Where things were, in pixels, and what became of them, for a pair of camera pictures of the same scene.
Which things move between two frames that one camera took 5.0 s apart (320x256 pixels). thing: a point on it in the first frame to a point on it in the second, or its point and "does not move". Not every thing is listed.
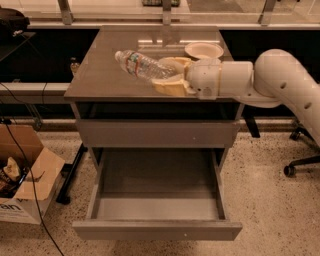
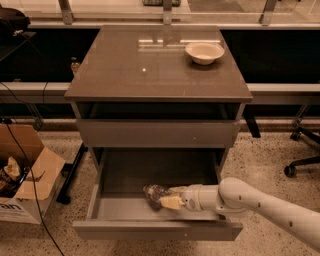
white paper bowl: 207,50 does not move
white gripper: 203,78 to 190,199
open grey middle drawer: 159,194 does not move
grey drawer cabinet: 157,169 does not move
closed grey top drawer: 157,133 does not move
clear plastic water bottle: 143,67 to 153,194
